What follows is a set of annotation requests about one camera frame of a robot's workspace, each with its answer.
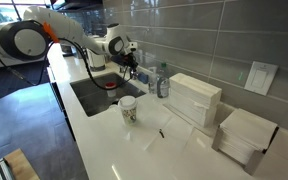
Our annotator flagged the metal napkin holder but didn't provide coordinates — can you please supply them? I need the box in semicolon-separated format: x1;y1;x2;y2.
211;124;280;177

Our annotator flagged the wooden workbench top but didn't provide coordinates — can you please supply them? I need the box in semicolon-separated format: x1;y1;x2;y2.
3;148;41;180

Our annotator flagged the folded white paper towel stack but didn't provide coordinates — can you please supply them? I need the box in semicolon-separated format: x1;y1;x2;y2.
167;72;223;129

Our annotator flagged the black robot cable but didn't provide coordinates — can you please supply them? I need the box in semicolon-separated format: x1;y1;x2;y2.
0;37;132;92

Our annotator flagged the orange cable strap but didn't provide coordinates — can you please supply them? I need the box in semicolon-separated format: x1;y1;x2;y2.
43;21;61;44

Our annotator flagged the stainless steel sink basin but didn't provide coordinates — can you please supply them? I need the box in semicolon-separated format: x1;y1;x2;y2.
69;72;148;118

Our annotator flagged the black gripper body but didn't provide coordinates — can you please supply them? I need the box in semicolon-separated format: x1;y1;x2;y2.
110;52;138;70

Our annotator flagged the blue sponge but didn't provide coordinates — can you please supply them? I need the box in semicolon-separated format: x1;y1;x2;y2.
136;71;150;85

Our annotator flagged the steel coffee machine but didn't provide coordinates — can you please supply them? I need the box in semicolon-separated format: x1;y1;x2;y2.
59;43;87;60

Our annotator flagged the white napkin stack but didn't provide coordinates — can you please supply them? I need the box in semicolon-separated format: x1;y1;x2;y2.
218;108;279;166

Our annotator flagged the black overhead hood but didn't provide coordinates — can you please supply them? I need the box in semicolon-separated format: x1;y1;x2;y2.
49;0;104;14

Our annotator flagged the clear soap pump bottle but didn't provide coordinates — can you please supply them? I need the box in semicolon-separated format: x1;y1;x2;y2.
147;66;159;95

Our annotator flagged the white cup with red rim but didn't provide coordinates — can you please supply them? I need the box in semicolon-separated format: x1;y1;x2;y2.
104;82;118;99

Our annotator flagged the white wall outlet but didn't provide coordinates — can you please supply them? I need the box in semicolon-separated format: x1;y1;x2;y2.
243;60;280;97

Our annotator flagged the printed paper coffee cup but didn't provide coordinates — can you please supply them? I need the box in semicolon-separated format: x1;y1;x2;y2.
117;95;139;126

